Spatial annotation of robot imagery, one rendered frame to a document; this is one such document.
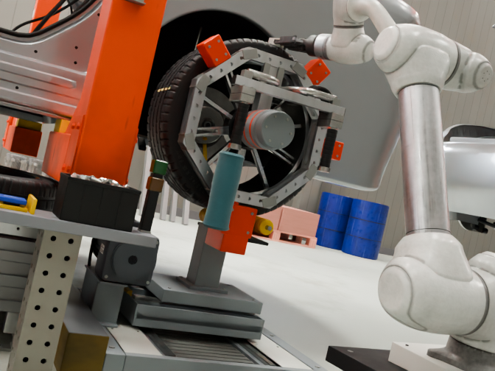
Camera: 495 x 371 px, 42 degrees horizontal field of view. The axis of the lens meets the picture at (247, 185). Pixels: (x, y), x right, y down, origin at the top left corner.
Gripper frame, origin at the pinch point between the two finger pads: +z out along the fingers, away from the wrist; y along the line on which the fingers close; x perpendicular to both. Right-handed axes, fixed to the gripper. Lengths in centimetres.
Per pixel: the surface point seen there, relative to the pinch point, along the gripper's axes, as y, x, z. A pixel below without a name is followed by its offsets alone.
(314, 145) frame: 15.1, -32.9, -20.0
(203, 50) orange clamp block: -30.2, -15.4, 3.8
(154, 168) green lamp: -58, -60, -22
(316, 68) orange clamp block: 7.3, -6.1, -16.3
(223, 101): 14.3, -22.6, 31.1
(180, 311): -12, -104, -6
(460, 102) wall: 902, 231, 333
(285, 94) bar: -17.2, -23.2, -25.9
